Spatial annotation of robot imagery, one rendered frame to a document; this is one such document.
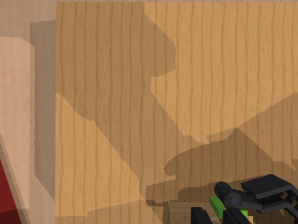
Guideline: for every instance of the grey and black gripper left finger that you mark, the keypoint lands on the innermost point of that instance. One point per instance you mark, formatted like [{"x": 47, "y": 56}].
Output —
[{"x": 199, "y": 216}]

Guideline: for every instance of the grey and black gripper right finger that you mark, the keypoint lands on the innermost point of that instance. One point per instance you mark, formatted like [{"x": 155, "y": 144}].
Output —
[{"x": 232, "y": 215}]

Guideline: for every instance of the small wooden block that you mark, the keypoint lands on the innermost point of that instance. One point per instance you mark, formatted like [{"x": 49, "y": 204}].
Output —
[{"x": 180, "y": 212}]

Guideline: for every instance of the light brown wooden board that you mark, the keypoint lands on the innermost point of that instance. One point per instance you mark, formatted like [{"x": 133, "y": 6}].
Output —
[{"x": 157, "y": 102}]

